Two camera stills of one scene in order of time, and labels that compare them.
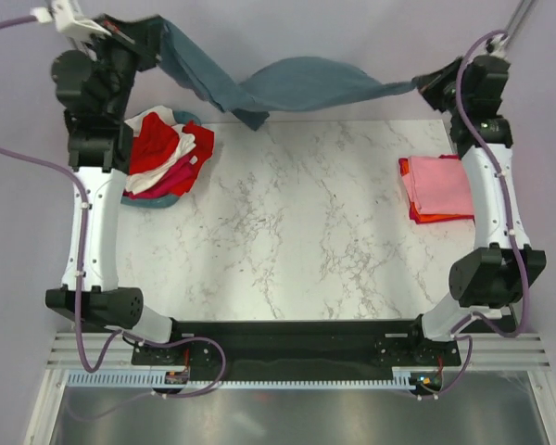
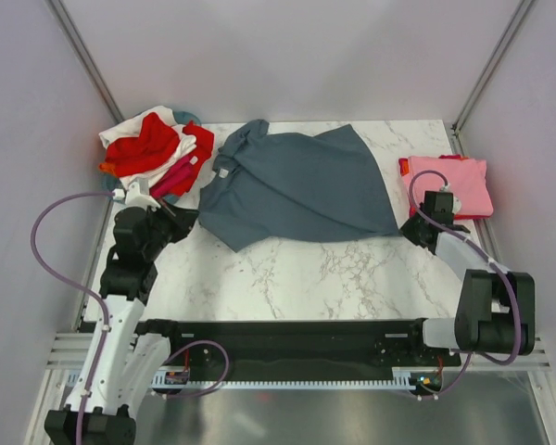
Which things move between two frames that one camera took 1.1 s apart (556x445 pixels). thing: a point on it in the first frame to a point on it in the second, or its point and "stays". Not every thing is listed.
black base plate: x=297 y=349 stays
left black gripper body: x=122 y=56 to x=167 y=227
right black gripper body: x=441 y=92 to x=412 y=228
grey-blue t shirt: x=292 y=83 to x=290 y=186
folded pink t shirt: x=438 y=185 stays
